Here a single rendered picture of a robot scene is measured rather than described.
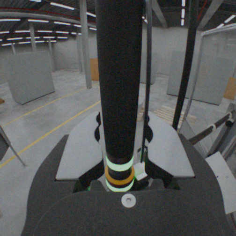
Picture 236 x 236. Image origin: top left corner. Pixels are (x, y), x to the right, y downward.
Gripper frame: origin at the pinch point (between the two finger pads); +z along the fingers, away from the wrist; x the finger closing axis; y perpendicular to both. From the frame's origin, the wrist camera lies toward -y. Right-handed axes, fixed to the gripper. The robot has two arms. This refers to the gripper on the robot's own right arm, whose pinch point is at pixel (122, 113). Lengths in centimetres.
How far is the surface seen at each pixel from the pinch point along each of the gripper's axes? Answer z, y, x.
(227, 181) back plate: 3, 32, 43
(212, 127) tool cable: 10.4, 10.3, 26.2
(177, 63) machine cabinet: 476, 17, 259
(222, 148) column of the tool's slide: 25, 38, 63
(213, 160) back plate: 14, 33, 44
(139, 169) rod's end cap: -0.1, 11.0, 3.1
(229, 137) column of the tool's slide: 25, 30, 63
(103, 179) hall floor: 80, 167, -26
